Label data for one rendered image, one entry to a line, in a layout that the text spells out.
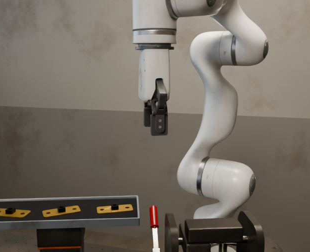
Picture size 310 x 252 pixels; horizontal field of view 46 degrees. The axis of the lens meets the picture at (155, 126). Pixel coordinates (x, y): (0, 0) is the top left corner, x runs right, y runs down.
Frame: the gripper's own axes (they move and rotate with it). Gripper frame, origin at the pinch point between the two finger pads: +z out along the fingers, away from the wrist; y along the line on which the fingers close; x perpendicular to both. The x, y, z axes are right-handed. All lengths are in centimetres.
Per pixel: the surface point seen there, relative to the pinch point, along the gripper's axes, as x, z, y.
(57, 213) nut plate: -20.9, 21.7, -10.9
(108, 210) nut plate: -9.3, 21.8, -10.6
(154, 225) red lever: 1.2, 25.2, -7.9
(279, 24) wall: 120, -36, -176
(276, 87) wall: 120, 8, -176
